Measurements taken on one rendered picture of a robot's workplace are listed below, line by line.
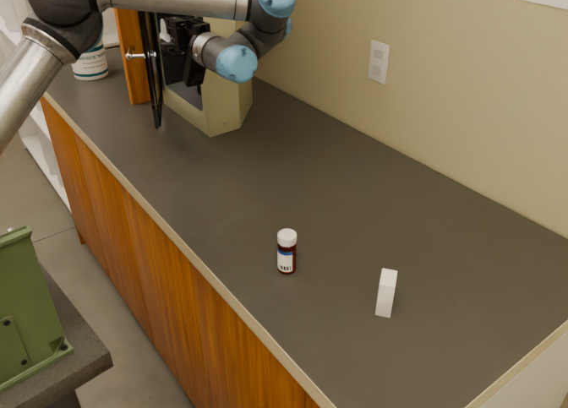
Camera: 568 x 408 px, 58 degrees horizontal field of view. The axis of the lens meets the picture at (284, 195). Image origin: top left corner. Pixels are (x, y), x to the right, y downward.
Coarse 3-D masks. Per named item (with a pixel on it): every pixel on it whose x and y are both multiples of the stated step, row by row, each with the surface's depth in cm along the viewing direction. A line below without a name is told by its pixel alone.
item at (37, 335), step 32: (0, 256) 73; (32, 256) 76; (0, 288) 75; (32, 288) 79; (0, 320) 77; (32, 320) 81; (0, 352) 79; (32, 352) 84; (64, 352) 88; (0, 384) 82
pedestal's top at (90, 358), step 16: (48, 288) 102; (64, 304) 98; (64, 320) 95; (80, 320) 95; (80, 336) 92; (96, 336) 92; (80, 352) 89; (96, 352) 89; (48, 368) 86; (64, 368) 86; (80, 368) 86; (96, 368) 89; (16, 384) 84; (32, 384) 84; (48, 384) 84; (64, 384) 85; (80, 384) 88; (0, 400) 81; (16, 400) 81; (32, 400) 82; (48, 400) 84
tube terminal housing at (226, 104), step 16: (224, 32) 143; (208, 80) 147; (224, 80) 150; (176, 96) 167; (208, 96) 149; (224, 96) 153; (240, 96) 158; (192, 112) 161; (208, 112) 152; (224, 112) 155; (240, 112) 160; (208, 128) 155; (224, 128) 158
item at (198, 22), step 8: (176, 16) 118; (192, 16) 121; (168, 24) 117; (176, 24) 114; (184, 24) 116; (192, 24) 115; (200, 24) 112; (208, 24) 112; (168, 32) 119; (176, 32) 115; (184, 32) 116; (192, 32) 113; (200, 32) 115; (176, 40) 116; (184, 40) 117; (192, 40) 112; (176, 48) 118; (184, 48) 118; (192, 48) 112; (192, 56) 113
